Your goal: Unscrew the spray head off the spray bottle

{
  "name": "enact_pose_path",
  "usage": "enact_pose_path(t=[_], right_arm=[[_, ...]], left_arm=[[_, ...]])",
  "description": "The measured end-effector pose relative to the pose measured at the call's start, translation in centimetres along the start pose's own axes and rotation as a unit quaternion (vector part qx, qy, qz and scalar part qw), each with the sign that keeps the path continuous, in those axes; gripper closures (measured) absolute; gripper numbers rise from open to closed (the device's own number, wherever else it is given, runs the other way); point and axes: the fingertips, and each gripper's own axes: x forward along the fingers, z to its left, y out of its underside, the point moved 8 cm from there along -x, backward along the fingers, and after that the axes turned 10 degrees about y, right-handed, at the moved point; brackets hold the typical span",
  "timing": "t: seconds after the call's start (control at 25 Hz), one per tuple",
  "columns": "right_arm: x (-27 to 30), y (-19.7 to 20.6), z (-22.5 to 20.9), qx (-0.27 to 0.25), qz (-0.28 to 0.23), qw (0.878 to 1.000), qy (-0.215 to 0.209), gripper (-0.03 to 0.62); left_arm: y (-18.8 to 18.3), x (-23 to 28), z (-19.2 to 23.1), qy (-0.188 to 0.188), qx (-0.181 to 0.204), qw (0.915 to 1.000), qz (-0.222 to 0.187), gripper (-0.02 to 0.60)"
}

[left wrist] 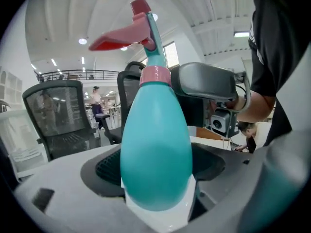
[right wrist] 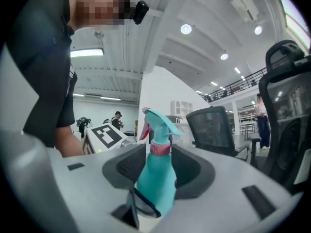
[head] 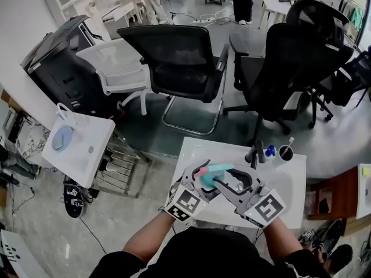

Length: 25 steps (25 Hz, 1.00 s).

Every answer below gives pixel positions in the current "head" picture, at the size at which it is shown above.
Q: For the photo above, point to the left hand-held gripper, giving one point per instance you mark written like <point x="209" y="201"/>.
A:
<point x="187" y="203"/>

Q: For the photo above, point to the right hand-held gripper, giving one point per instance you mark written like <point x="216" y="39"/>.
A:
<point x="268" y="208"/>

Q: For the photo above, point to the person's left forearm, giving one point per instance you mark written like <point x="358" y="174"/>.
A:
<point x="147" y="236"/>

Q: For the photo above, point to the person's right forearm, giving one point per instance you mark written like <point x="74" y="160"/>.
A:
<point x="282" y="237"/>

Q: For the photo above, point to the black faucet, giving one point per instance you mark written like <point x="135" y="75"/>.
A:
<point x="256" y="153"/>

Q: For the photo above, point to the white sink basin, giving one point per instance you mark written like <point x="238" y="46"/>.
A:
<point x="363" y="198"/>
<point x="87" y="152"/>
<point x="284" y="184"/>

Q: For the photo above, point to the white cup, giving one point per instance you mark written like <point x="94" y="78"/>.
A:
<point x="286" y="153"/>

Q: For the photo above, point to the white toothbrush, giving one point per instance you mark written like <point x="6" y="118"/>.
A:
<point x="290" y="142"/>

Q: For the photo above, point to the person's black shirt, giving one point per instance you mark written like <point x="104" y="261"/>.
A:
<point x="208" y="253"/>

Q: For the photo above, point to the metal rack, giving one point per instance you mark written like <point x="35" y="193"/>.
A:
<point x="121" y="166"/>

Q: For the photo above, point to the brown wooden cabinet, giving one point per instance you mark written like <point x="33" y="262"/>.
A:
<point x="343" y="193"/>

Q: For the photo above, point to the black round device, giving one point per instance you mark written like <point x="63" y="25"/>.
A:
<point x="333" y="234"/>
<point x="74" y="201"/>

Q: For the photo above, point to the person's black shoe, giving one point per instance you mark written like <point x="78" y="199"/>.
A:
<point x="342" y="258"/>

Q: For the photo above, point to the black mesh sled-base chair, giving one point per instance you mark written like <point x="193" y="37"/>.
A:
<point x="176" y="65"/>

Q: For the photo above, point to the yellow sponge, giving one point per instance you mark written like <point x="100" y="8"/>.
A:
<point x="367" y="171"/>

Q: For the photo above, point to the black headrest office chair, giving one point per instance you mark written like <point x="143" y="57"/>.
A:
<point x="290" y="65"/>

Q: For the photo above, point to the white mesh chair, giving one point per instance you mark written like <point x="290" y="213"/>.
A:
<point x="121" y="71"/>

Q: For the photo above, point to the black swivel office chair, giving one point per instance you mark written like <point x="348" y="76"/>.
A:
<point x="345" y="85"/>

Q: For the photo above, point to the blue plate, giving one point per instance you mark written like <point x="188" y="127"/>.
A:
<point x="61" y="138"/>

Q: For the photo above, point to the white faucet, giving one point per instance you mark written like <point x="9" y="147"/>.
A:
<point x="61" y="109"/>

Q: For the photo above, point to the white power strip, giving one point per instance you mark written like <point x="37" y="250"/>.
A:
<point x="203" y="20"/>

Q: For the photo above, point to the marble patterned counter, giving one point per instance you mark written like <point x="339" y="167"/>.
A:
<point x="33" y="139"/>

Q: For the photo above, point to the black office printer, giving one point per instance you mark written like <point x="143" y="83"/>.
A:
<point x="58" y="65"/>

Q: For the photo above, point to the white table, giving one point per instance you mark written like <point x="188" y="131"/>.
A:
<point x="274" y="4"/>

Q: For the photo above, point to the small white desk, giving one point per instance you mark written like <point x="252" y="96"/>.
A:
<point x="119" y="16"/>

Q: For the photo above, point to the white dotted panel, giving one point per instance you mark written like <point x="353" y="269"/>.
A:
<point x="16" y="255"/>

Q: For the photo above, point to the clothes rack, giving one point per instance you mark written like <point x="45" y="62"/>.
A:
<point x="356" y="14"/>

